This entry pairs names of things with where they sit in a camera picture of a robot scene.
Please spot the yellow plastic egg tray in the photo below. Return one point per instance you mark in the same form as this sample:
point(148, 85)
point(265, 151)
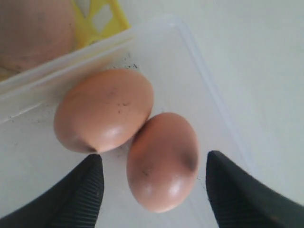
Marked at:
point(94, 20)

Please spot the clear plastic container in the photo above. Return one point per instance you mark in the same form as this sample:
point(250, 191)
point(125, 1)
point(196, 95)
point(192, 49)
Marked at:
point(163, 50)

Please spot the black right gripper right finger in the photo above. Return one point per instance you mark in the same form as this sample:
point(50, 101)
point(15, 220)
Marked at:
point(238, 200)

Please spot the brown egg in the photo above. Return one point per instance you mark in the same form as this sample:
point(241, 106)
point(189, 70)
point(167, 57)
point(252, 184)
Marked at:
point(163, 162)
point(103, 111)
point(33, 32)

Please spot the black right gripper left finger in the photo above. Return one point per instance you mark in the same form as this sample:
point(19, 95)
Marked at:
point(74, 202)

